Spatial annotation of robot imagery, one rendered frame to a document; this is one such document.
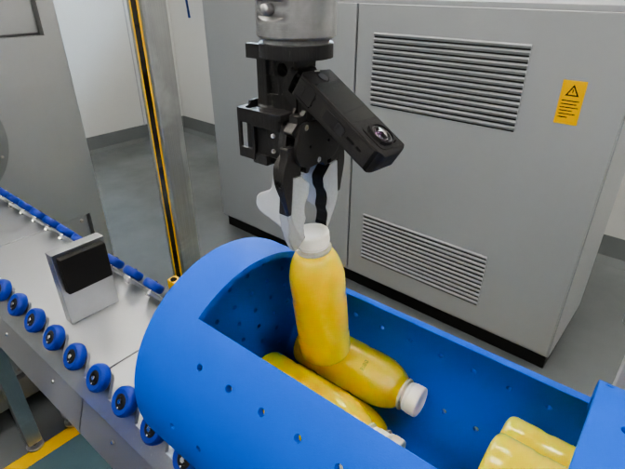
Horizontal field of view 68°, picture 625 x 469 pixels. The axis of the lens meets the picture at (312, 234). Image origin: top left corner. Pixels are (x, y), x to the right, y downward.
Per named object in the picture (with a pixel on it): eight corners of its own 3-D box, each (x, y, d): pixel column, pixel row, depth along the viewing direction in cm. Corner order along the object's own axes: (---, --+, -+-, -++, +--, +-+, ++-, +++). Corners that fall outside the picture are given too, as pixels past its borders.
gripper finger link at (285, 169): (297, 207, 51) (305, 127, 48) (309, 211, 50) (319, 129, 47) (267, 215, 47) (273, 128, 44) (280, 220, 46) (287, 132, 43)
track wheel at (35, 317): (39, 304, 88) (28, 303, 86) (50, 314, 86) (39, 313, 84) (29, 327, 88) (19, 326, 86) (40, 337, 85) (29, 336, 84)
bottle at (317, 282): (361, 350, 61) (354, 242, 52) (321, 377, 58) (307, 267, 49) (328, 324, 66) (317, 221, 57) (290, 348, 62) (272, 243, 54)
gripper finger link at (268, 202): (264, 236, 55) (271, 159, 51) (303, 253, 51) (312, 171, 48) (246, 243, 52) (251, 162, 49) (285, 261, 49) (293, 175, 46)
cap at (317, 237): (337, 244, 53) (336, 230, 52) (310, 258, 51) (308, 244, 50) (315, 232, 55) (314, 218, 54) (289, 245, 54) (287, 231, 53)
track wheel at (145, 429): (156, 405, 67) (145, 405, 66) (175, 421, 65) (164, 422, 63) (143, 434, 67) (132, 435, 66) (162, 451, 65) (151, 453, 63)
